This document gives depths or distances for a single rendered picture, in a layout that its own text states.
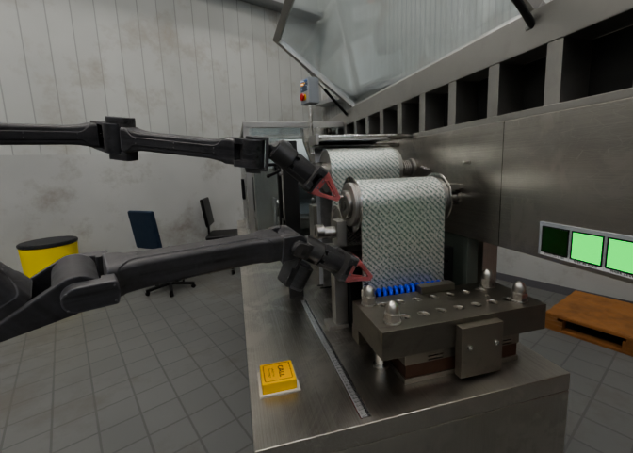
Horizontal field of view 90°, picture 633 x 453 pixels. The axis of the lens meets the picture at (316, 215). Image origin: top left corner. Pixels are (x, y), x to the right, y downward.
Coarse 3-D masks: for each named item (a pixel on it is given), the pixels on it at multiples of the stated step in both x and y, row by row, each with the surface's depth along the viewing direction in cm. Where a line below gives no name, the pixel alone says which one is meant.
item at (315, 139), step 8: (312, 136) 106; (320, 136) 104; (328, 136) 104; (336, 136) 105; (344, 136) 105; (352, 136) 106; (360, 136) 107; (368, 136) 108; (376, 136) 108; (384, 136) 109; (392, 136) 110; (400, 136) 111; (408, 136) 111; (312, 144) 107
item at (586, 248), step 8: (576, 240) 60; (584, 240) 58; (592, 240) 57; (600, 240) 56; (576, 248) 60; (584, 248) 58; (592, 248) 57; (600, 248) 56; (576, 256) 60; (584, 256) 58; (592, 256) 57; (600, 256) 56
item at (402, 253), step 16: (400, 224) 81; (416, 224) 83; (432, 224) 84; (368, 240) 80; (384, 240) 81; (400, 240) 82; (416, 240) 83; (432, 240) 84; (368, 256) 80; (384, 256) 81; (400, 256) 83; (416, 256) 84; (432, 256) 85; (384, 272) 82; (400, 272) 83; (416, 272) 84; (432, 272) 86
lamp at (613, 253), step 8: (616, 240) 53; (616, 248) 53; (624, 248) 52; (632, 248) 51; (608, 256) 55; (616, 256) 54; (624, 256) 52; (632, 256) 51; (608, 264) 55; (616, 264) 54; (624, 264) 53; (632, 264) 51; (632, 272) 51
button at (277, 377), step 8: (288, 360) 72; (264, 368) 69; (272, 368) 69; (280, 368) 69; (288, 368) 68; (264, 376) 66; (272, 376) 66; (280, 376) 66; (288, 376) 66; (264, 384) 64; (272, 384) 64; (280, 384) 65; (288, 384) 65; (296, 384) 66; (264, 392) 64; (272, 392) 64
